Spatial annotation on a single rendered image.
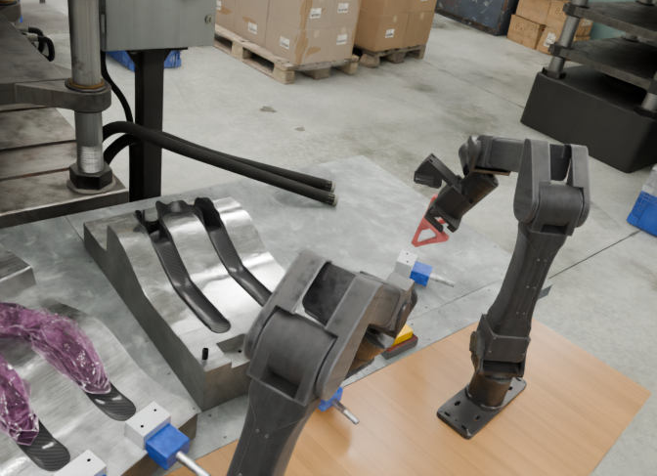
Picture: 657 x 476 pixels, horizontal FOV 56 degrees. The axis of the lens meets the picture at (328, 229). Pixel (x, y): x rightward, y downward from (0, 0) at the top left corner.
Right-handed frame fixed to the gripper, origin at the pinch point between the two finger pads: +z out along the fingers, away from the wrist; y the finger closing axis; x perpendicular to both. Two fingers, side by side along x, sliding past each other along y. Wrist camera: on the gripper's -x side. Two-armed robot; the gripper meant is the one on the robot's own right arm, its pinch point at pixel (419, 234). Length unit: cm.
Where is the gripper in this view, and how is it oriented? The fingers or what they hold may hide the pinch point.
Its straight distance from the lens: 130.9
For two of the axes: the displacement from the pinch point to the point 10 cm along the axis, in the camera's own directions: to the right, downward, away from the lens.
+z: -5.9, 5.8, 5.6
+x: 7.3, 6.8, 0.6
